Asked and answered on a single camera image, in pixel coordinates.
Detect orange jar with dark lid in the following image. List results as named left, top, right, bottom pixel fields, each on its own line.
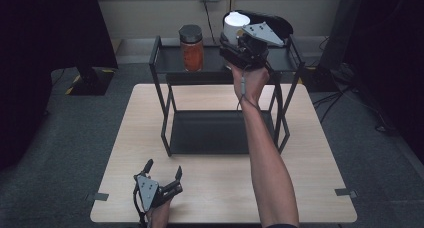
left=178, top=24, right=205, bottom=73

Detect left hand-held gripper cable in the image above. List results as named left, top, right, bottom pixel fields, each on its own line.
left=132, top=183, right=148, bottom=228

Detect grey tape strip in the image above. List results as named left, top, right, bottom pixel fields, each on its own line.
left=334, top=187, right=359, bottom=199
left=85, top=192, right=110, bottom=203

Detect person's right hand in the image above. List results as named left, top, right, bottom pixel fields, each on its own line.
left=228, top=61, right=271, bottom=106

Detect right hand-held gripper cable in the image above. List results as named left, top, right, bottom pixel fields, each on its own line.
left=235, top=63, right=268, bottom=113

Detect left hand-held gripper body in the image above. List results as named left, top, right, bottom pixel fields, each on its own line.
left=132, top=173, right=184, bottom=213

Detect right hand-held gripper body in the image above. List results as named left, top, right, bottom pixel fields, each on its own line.
left=218, top=21, right=285, bottom=70

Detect person's left hand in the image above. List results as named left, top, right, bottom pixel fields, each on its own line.
left=145, top=199, right=173, bottom=228

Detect black chair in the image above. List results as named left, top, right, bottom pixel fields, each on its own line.
left=222, top=9, right=295, bottom=42

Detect black metal two-tier shelf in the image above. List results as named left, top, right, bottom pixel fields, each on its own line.
left=148, top=34, right=306, bottom=158

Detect black floor cables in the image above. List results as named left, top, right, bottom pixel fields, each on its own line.
left=312, top=62, right=399, bottom=136

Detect dark curtain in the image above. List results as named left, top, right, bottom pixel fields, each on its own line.
left=344, top=0, right=424, bottom=164
left=0, top=0, right=119, bottom=172

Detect black wall socket cable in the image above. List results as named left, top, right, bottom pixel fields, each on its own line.
left=201, top=0, right=218, bottom=45

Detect black stand base yellow tape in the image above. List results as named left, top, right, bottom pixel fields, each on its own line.
left=65, top=66, right=116, bottom=97
left=299, top=65, right=340, bottom=93

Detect hand-held gripper cable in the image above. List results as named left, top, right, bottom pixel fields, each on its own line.
left=132, top=183, right=148, bottom=228
left=235, top=63, right=268, bottom=113

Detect white jar with white lid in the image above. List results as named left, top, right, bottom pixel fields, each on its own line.
left=222, top=11, right=251, bottom=46

